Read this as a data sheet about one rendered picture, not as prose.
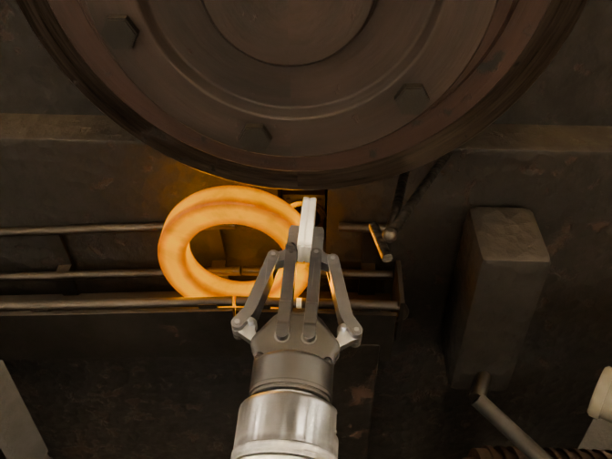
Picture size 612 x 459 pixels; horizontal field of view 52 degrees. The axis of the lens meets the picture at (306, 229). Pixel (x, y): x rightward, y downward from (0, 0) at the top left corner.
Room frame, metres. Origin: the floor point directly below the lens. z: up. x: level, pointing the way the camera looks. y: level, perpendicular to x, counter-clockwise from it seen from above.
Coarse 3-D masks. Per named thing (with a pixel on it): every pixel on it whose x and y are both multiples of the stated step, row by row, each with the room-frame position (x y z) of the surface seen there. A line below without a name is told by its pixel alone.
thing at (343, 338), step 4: (340, 324) 0.40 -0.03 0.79; (344, 324) 0.39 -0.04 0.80; (340, 328) 0.40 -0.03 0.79; (344, 328) 0.39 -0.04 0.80; (340, 332) 0.39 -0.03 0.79; (344, 332) 0.39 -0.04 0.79; (348, 332) 0.39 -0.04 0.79; (340, 336) 0.39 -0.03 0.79; (344, 336) 0.39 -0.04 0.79; (348, 336) 0.39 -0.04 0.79; (340, 340) 0.38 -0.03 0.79; (344, 340) 0.38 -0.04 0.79; (348, 340) 0.38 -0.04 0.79; (352, 340) 0.38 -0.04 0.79; (356, 340) 0.38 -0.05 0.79; (360, 340) 0.39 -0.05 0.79; (340, 344) 0.38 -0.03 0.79; (344, 344) 0.38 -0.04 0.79; (348, 344) 0.38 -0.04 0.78; (340, 348) 0.38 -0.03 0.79; (344, 348) 0.38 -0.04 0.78
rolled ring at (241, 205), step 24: (216, 192) 0.55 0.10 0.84; (240, 192) 0.55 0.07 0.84; (264, 192) 0.55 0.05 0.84; (168, 216) 0.55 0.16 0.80; (192, 216) 0.53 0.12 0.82; (216, 216) 0.53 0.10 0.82; (240, 216) 0.53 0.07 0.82; (264, 216) 0.53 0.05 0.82; (288, 216) 0.53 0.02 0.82; (168, 240) 0.53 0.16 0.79; (168, 264) 0.53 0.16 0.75; (192, 264) 0.55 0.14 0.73; (192, 288) 0.53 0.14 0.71; (216, 288) 0.54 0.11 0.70; (240, 288) 0.55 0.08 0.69
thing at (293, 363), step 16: (272, 320) 0.40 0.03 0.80; (320, 320) 0.40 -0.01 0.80; (256, 336) 0.38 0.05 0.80; (272, 336) 0.38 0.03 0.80; (320, 336) 0.38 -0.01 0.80; (256, 352) 0.37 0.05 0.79; (272, 352) 0.35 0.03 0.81; (288, 352) 0.35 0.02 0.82; (304, 352) 0.35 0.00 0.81; (320, 352) 0.37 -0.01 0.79; (336, 352) 0.37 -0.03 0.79; (256, 368) 0.34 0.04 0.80; (272, 368) 0.33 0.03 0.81; (288, 368) 0.33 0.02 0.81; (304, 368) 0.33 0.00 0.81; (320, 368) 0.34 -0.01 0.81; (256, 384) 0.33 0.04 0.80; (272, 384) 0.32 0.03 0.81; (288, 384) 0.32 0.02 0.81; (304, 384) 0.32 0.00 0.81; (320, 384) 0.32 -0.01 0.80
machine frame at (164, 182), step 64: (0, 0) 0.67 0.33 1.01; (0, 64) 0.67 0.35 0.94; (576, 64) 0.64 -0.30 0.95; (0, 128) 0.63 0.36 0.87; (64, 128) 0.63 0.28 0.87; (512, 128) 0.63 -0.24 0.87; (576, 128) 0.63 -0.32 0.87; (0, 192) 0.61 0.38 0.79; (64, 192) 0.61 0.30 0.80; (128, 192) 0.61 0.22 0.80; (192, 192) 0.60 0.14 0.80; (384, 192) 0.59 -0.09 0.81; (448, 192) 0.59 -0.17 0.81; (512, 192) 0.59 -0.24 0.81; (576, 192) 0.58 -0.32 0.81; (0, 256) 0.61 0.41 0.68; (128, 256) 0.61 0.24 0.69; (256, 256) 0.60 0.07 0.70; (448, 256) 0.59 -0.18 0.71; (576, 256) 0.58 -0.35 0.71; (576, 320) 0.58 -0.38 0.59; (64, 384) 0.61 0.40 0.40; (128, 384) 0.61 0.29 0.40; (192, 384) 0.60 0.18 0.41; (384, 384) 0.59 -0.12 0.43; (448, 384) 0.59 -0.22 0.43; (512, 384) 0.58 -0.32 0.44; (576, 384) 0.58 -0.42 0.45; (64, 448) 0.62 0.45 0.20; (128, 448) 0.61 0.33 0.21; (192, 448) 0.61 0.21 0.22; (384, 448) 0.59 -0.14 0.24; (448, 448) 0.59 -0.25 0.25; (576, 448) 0.58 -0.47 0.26
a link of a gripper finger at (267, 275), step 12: (276, 252) 0.48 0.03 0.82; (264, 264) 0.46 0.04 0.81; (264, 276) 0.45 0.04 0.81; (252, 288) 0.43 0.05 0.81; (264, 288) 0.43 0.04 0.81; (252, 300) 0.42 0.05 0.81; (264, 300) 0.43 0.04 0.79; (240, 312) 0.41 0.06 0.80; (252, 312) 0.41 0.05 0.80; (240, 324) 0.39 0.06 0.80
